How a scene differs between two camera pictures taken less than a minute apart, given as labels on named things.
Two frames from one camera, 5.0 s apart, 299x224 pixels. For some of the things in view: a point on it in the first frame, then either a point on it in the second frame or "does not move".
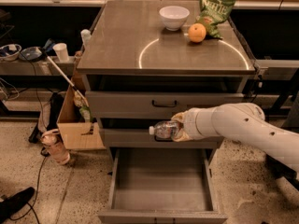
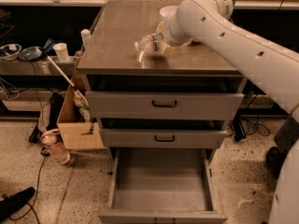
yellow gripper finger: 179,117 → 159,28
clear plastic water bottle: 163,129 → 151,43
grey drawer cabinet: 144,63 does not move
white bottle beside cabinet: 86,35 does not move
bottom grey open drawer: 163,186 does not move
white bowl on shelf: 9,51 does not move
